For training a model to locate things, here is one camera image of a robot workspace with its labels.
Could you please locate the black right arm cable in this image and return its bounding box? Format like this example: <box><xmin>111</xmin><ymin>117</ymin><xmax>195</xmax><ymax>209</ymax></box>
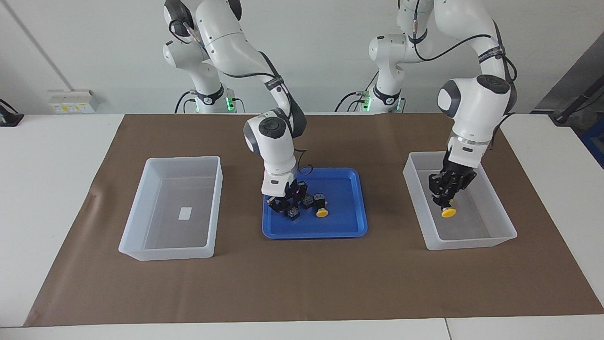
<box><xmin>186</xmin><ymin>24</ymin><xmax>314</xmax><ymax>178</ymax></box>

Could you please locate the white wall socket strip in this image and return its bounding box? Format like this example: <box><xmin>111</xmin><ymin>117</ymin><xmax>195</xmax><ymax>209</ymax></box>
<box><xmin>48</xmin><ymin>90</ymin><xmax>97</xmax><ymax>115</ymax></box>

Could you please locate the translucent white plastic box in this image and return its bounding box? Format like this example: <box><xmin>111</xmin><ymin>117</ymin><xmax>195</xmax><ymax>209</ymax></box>
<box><xmin>403</xmin><ymin>150</ymin><xmax>518</xmax><ymax>251</ymax></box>
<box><xmin>118</xmin><ymin>156</ymin><xmax>223</xmax><ymax>262</ymax></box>

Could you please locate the black clamp device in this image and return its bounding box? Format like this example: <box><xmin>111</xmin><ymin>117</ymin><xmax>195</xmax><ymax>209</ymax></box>
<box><xmin>0</xmin><ymin>98</ymin><xmax>24</xmax><ymax>127</ymax></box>

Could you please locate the blue crate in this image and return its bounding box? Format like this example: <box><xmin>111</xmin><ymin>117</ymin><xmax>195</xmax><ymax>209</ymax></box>
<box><xmin>579</xmin><ymin>127</ymin><xmax>604</xmax><ymax>169</ymax></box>

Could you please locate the black left base cable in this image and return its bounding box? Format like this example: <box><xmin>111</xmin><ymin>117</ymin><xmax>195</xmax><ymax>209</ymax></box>
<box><xmin>335</xmin><ymin>85</ymin><xmax>378</xmax><ymax>112</ymax></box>

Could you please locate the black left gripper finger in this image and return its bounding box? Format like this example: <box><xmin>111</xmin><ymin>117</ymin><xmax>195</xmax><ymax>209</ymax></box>
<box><xmin>448</xmin><ymin>174</ymin><xmax>476</xmax><ymax>206</ymax></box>
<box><xmin>429</xmin><ymin>172</ymin><xmax>451</xmax><ymax>204</ymax></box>

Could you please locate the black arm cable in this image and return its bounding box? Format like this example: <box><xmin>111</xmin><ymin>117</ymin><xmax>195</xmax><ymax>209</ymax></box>
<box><xmin>186</xmin><ymin>24</ymin><xmax>314</xmax><ymax>178</ymax></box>
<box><xmin>411</xmin><ymin>0</ymin><xmax>518</xmax><ymax>152</ymax></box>

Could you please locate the blue plastic tray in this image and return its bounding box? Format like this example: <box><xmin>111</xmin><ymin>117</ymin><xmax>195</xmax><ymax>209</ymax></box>
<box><xmin>262</xmin><ymin>168</ymin><xmax>368</xmax><ymax>240</ymax></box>

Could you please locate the black stand pole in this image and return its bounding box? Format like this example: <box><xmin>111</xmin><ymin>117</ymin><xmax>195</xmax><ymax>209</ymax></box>
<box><xmin>552</xmin><ymin>78</ymin><xmax>604</xmax><ymax>126</ymax></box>

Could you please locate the brown paper table mat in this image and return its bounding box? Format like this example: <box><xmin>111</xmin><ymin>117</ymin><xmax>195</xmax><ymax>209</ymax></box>
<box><xmin>24</xmin><ymin>113</ymin><xmax>604</xmax><ymax>327</ymax></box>

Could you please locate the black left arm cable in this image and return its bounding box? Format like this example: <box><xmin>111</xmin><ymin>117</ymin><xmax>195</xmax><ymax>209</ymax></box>
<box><xmin>411</xmin><ymin>0</ymin><xmax>518</xmax><ymax>152</ymax></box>

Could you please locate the black base cable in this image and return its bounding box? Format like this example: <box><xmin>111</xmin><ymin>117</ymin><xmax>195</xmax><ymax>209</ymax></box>
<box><xmin>174</xmin><ymin>90</ymin><xmax>246</xmax><ymax>114</ymax></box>
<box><xmin>335</xmin><ymin>85</ymin><xmax>378</xmax><ymax>112</ymax></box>

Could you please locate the black right base cable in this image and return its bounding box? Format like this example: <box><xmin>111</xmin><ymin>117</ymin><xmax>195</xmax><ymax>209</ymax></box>
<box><xmin>174</xmin><ymin>90</ymin><xmax>246</xmax><ymax>114</ymax></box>

